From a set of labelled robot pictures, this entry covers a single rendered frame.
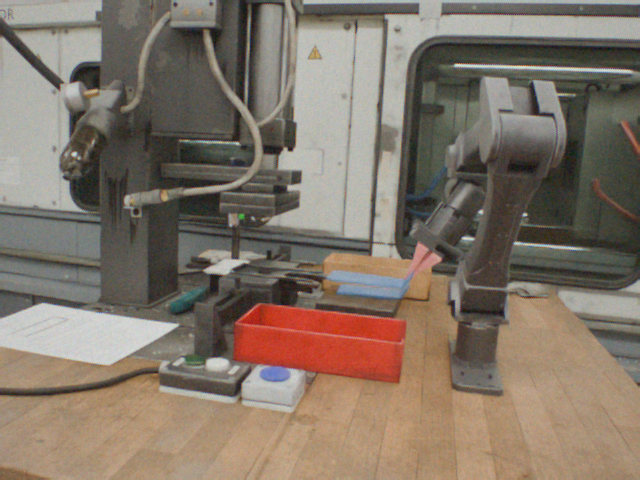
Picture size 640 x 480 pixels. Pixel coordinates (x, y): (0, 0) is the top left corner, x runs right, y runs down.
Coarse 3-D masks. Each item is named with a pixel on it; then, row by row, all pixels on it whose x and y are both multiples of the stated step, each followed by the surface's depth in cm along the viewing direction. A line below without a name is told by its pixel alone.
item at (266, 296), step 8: (224, 288) 98; (248, 288) 97; (256, 288) 96; (256, 296) 97; (264, 296) 96; (272, 296) 97; (280, 296) 102; (288, 296) 110; (296, 296) 115; (256, 304) 97; (280, 304) 110; (288, 304) 110
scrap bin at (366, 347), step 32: (256, 320) 90; (288, 320) 91; (320, 320) 90; (352, 320) 89; (384, 320) 88; (256, 352) 81; (288, 352) 80; (320, 352) 79; (352, 352) 78; (384, 352) 77
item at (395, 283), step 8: (336, 272) 104; (344, 272) 104; (352, 280) 98; (360, 280) 99; (368, 280) 99; (376, 280) 100; (384, 280) 100; (392, 280) 101; (400, 280) 101; (408, 280) 95; (392, 288) 96; (400, 288) 96
